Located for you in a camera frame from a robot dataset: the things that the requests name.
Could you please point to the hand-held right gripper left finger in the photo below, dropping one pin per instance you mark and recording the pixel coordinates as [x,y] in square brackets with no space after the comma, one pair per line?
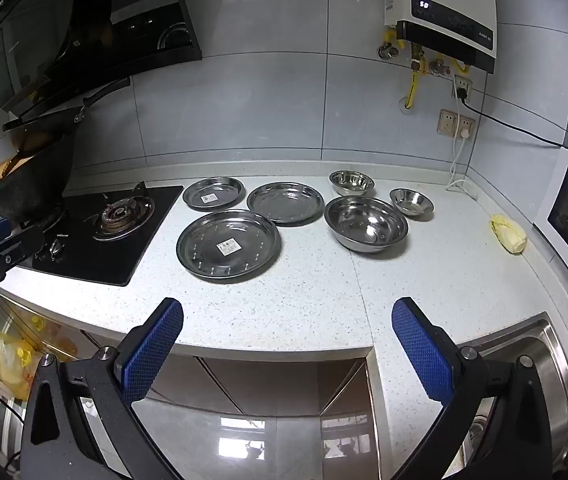
[156,350]

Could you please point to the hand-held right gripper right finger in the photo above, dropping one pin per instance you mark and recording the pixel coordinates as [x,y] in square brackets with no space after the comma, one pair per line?
[421,350]

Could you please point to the large steel bowl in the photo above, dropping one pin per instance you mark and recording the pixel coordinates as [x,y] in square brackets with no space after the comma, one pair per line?
[366,222]

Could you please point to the shallow small steel bowl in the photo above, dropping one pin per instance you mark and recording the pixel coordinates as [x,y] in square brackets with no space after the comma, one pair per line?
[411,201]

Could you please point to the black wok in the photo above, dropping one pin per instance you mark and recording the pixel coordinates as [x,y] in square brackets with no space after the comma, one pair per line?
[34,180]

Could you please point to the yellow plastic bag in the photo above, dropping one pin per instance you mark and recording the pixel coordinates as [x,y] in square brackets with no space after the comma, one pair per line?
[11,360]

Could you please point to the black glass gas stove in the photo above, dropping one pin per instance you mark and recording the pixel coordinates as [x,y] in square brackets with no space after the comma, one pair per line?
[129,260]

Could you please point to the stove burner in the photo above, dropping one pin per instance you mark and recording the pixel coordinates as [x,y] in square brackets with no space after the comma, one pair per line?
[121,216]

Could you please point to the large steel plate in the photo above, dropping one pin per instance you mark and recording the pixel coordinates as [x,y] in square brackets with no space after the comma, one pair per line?
[229,245]

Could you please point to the black frying pan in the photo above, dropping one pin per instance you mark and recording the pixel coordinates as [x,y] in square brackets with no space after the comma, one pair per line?
[54,116]

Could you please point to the steel sink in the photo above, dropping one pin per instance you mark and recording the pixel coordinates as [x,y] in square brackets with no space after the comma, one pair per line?
[559,360]

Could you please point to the napa cabbage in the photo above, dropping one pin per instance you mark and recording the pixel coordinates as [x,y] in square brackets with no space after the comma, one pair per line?
[509,234]

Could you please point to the small steel plate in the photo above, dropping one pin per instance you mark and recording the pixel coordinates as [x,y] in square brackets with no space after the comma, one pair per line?
[213,193]

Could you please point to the deep small steel bowl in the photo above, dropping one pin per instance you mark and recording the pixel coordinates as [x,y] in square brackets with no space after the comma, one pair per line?
[350,182]

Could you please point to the medium steel plate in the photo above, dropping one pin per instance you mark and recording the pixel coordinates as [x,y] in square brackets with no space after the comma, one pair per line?
[285,202]

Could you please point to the black range hood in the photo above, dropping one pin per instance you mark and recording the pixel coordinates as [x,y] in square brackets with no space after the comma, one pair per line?
[89,10]

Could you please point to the wall socket with white plug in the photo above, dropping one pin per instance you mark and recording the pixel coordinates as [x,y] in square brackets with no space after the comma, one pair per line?
[451,122]

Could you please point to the wall socket with black plug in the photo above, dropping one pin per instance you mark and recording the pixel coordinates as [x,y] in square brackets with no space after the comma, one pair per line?
[462,87]

